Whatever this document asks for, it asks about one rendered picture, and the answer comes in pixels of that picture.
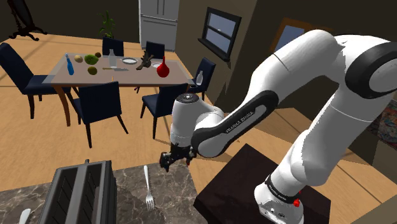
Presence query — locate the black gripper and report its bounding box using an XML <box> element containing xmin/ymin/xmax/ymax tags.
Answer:
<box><xmin>159</xmin><ymin>143</ymin><xmax>197</xmax><ymax>172</ymax></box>

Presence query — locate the black coat stand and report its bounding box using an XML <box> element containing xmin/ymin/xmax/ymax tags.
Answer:
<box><xmin>6</xmin><ymin>0</ymin><xmax>49</xmax><ymax>42</ymax></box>

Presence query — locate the white utensil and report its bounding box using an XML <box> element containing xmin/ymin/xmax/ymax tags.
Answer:
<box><xmin>18</xmin><ymin>208</ymin><xmax>32</xmax><ymax>224</ymax></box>

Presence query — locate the dark grey toaster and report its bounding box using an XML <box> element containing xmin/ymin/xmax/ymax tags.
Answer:
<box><xmin>37</xmin><ymin>159</ymin><xmax>118</xmax><ymax>224</ymax></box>

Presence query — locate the wooden dining table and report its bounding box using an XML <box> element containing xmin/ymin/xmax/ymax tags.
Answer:
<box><xmin>41</xmin><ymin>52</ymin><xmax>197</xmax><ymax>127</ymax></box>

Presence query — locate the green potted plant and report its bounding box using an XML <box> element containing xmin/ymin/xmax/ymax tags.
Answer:
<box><xmin>97</xmin><ymin>10</ymin><xmax>117</xmax><ymax>39</ymax></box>

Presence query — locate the black framed window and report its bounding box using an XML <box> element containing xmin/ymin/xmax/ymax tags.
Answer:
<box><xmin>197</xmin><ymin>6</ymin><xmax>242</xmax><ymax>62</ymax></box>

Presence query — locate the silver fork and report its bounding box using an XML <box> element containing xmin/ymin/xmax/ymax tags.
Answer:
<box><xmin>143</xmin><ymin>165</ymin><xmax>155</xmax><ymax>212</ymax></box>

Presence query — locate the dark robot stand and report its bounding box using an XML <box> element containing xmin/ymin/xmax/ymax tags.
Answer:
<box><xmin>193</xmin><ymin>143</ymin><xmax>332</xmax><ymax>224</ymax></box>

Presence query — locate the dark blue dining chair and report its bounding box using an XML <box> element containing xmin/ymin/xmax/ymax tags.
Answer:
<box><xmin>187</xmin><ymin>57</ymin><xmax>217</xmax><ymax>102</ymax></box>
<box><xmin>0</xmin><ymin>42</ymin><xmax>73</xmax><ymax>120</ymax></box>
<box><xmin>73</xmin><ymin>81</ymin><xmax>130</xmax><ymax>149</ymax></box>
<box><xmin>144</xmin><ymin>40</ymin><xmax>166</xmax><ymax>60</ymax></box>
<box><xmin>139</xmin><ymin>82</ymin><xmax>190</xmax><ymax>141</ymax></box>
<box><xmin>101</xmin><ymin>36</ymin><xmax>125</xmax><ymax>58</ymax></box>

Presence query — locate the white refrigerator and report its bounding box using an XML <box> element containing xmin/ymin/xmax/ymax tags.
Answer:
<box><xmin>138</xmin><ymin>0</ymin><xmax>180</xmax><ymax>52</ymax></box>

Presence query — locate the orange framed wall picture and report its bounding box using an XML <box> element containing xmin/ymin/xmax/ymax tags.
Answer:
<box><xmin>268</xmin><ymin>17</ymin><xmax>334</xmax><ymax>54</ymax></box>

